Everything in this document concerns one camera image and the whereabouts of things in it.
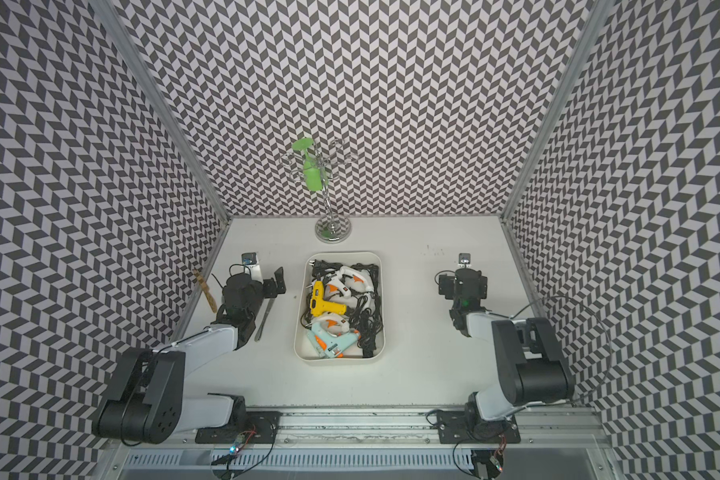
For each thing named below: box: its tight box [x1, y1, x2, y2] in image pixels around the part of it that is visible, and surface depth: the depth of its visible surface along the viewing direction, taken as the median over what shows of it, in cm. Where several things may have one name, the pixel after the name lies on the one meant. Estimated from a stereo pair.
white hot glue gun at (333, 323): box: [310, 312, 350, 337], surface depth 89 cm
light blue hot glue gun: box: [306, 324, 339, 359], surface depth 83 cm
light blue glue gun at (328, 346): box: [306, 322, 359, 358], surface depth 83 cm
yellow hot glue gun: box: [310, 280, 347, 317], surface depth 91 cm
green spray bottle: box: [292, 137, 326, 191], surface depth 102 cm
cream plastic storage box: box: [293, 251, 387, 364], surface depth 91 cm
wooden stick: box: [193, 268, 217, 314], surface depth 99 cm
